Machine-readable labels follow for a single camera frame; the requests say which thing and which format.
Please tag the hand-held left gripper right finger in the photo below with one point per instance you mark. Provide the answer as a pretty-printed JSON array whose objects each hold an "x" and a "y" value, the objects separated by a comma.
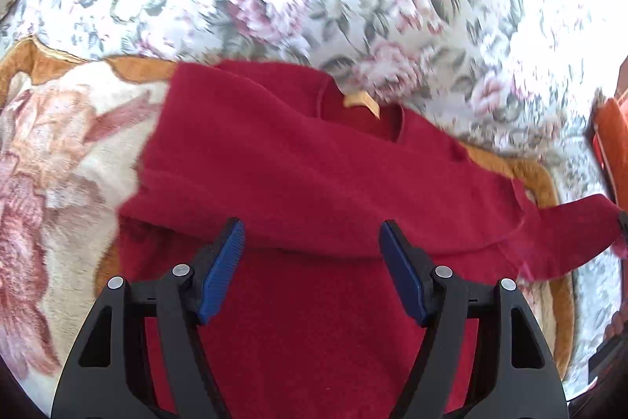
[{"x": 400, "y": 271}]

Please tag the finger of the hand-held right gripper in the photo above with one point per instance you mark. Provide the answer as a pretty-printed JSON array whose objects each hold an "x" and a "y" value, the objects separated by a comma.
[{"x": 624, "y": 222}]

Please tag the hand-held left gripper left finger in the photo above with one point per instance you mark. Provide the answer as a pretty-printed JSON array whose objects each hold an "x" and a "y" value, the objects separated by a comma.
[{"x": 223, "y": 271}]

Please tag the red knit sweater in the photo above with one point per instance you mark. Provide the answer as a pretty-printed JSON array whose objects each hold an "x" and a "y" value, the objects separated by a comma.
[{"x": 319, "y": 183}]

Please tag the orange cloth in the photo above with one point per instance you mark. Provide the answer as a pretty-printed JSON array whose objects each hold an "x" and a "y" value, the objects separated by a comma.
[{"x": 613, "y": 139}]

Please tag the plush flower blanket orange border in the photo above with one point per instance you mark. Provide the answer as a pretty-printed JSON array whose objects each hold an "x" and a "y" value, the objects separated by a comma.
[{"x": 59, "y": 154}]

